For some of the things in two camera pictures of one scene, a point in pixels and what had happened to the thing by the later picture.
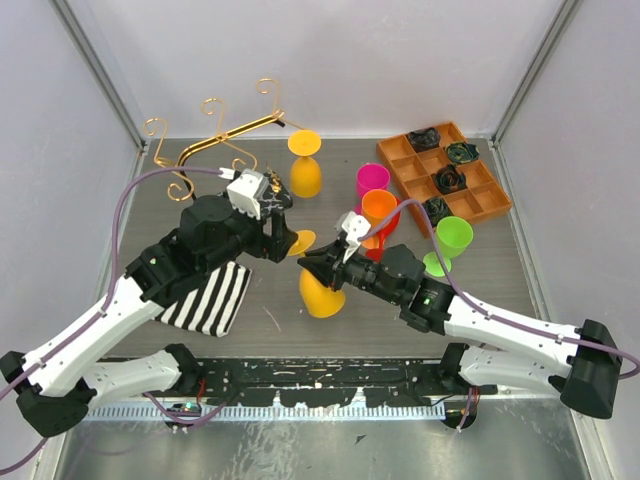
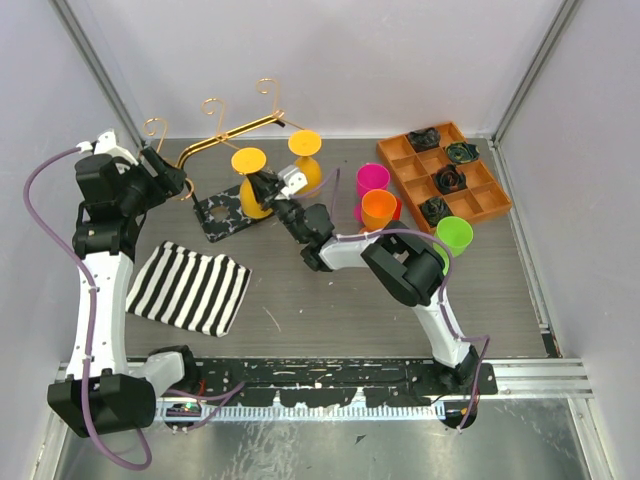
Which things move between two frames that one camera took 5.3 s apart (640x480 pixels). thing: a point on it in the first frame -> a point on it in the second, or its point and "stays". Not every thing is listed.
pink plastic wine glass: x=370 y=177 stays
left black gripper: x=273 y=247 -> x=169 y=182
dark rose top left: x=424 y=138 stays
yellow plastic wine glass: x=305 y=171 stays
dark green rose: x=462 y=152 stays
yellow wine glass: x=321 y=298 -> x=248 y=161
